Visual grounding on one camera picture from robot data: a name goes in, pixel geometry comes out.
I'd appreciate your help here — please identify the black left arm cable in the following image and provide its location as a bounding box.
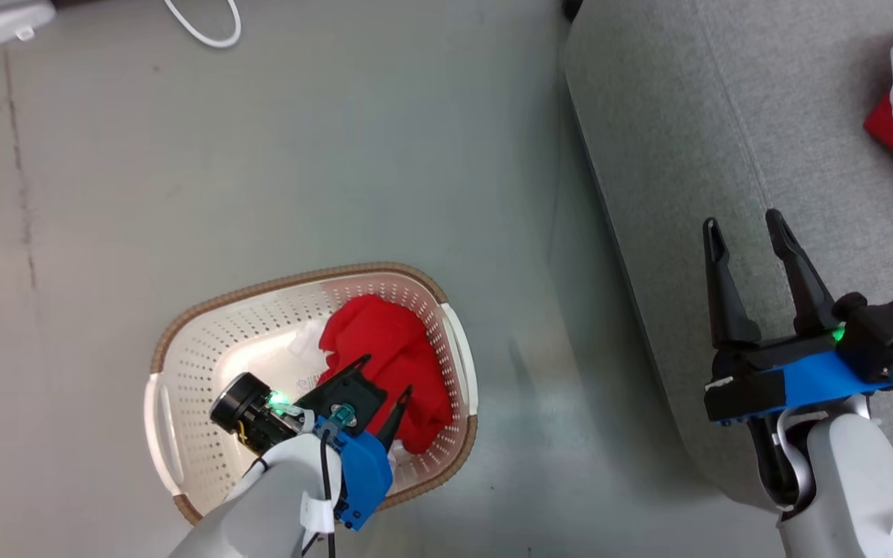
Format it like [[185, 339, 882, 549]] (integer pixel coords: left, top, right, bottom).
[[319, 428, 340, 558]]

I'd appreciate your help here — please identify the looped white cable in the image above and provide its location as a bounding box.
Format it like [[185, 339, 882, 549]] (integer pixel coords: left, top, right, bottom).
[[162, 0, 243, 50]]

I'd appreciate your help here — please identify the beige perforated laundry basket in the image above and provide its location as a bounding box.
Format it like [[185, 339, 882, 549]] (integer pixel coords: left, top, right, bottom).
[[143, 261, 481, 527]]

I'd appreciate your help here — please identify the grey fabric sofa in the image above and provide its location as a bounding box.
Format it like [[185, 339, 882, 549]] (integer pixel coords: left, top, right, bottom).
[[561, 0, 893, 514]]

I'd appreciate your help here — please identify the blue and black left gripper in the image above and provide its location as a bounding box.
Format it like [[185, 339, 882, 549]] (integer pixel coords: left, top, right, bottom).
[[295, 354, 415, 532]]

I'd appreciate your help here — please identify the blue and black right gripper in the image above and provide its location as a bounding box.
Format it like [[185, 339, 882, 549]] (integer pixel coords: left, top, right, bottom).
[[702, 208, 893, 426]]

